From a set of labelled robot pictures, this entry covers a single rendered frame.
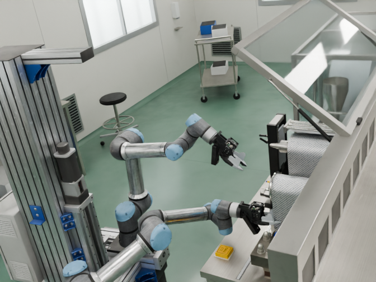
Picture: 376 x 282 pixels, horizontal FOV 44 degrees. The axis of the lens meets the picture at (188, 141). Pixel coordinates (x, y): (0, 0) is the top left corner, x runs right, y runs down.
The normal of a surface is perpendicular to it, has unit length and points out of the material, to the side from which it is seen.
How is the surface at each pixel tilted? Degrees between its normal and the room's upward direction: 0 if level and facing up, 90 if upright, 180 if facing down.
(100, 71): 90
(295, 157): 92
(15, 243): 90
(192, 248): 0
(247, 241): 0
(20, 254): 90
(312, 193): 0
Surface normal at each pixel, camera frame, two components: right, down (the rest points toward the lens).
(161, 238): 0.56, 0.24
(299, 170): -0.49, 0.46
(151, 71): 0.86, 0.11
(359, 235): -0.14, -0.89
